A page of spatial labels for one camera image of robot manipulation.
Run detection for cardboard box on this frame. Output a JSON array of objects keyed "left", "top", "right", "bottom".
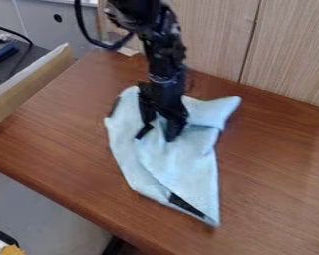
[{"left": 0, "top": 42, "right": 76, "bottom": 131}]

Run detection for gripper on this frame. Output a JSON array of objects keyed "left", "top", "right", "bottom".
[{"left": 134, "top": 70, "right": 192, "bottom": 143}]

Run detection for light blue cloth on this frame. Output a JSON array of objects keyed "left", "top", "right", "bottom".
[{"left": 102, "top": 85, "right": 244, "bottom": 229}]

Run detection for black cable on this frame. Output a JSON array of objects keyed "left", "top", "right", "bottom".
[{"left": 73, "top": 0, "right": 136, "bottom": 51}]

